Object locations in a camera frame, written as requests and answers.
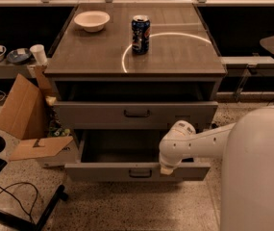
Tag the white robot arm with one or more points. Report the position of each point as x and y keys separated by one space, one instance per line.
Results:
x=247 y=152

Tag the blue patterned bowl right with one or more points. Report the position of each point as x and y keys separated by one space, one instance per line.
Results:
x=19 y=56

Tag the grey low shelf left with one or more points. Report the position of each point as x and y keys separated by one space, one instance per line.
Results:
x=10 y=71

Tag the grey top drawer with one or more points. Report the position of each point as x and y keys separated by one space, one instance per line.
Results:
x=134 y=115

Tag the white paper bowl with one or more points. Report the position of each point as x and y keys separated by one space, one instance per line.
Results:
x=92 y=21

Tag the blue soda can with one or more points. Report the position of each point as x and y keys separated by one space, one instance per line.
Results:
x=140 y=34

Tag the grey drawer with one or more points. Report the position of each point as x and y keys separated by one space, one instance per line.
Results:
x=134 y=115
x=127 y=156

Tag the white paper cup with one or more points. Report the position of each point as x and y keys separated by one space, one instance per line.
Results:
x=39 y=54

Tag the open cardboard box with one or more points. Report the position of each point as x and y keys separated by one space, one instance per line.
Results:
x=28 y=116

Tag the grey low shelf right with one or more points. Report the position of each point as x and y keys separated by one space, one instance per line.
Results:
x=261 y=62

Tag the grey drawer cabinet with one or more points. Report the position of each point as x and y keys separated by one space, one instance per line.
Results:
x=181 y=64

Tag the grey low shelf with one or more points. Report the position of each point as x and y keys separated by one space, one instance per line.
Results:
x=261 y=62
x=10 y=71

